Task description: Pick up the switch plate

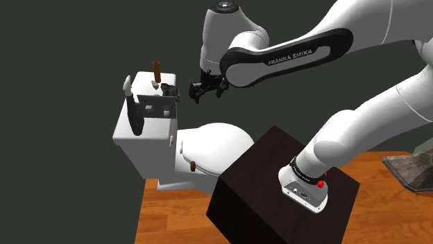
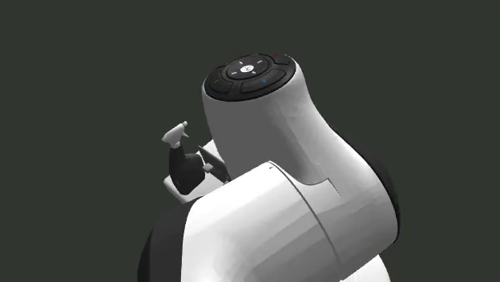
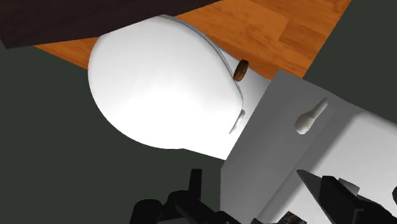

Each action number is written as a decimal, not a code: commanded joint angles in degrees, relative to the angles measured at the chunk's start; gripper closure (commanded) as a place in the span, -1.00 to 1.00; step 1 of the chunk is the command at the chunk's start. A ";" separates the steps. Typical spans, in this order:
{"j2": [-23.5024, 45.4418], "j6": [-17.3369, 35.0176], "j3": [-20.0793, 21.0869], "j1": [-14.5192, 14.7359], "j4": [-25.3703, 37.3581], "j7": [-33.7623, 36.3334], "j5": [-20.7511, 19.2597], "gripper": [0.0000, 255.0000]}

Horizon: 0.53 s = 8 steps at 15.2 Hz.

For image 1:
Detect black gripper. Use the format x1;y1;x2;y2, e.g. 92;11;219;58
188;69;230;105

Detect dark grey rough lump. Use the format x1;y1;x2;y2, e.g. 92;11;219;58
160;82;181;103

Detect grey box with square holes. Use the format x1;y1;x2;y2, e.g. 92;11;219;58
136;94;178;119

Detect brown upright cylinder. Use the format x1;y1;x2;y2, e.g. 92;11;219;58
152;60;162;85

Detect white toilet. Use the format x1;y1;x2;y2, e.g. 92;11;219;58
112;71;255;195

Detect black brush with white tip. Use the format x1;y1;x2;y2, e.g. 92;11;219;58
121;75;146;137

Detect dark robot stand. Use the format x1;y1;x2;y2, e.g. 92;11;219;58
206;125;361;244

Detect grey brown stone slab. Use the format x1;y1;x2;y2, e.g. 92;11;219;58
382;144;433;193

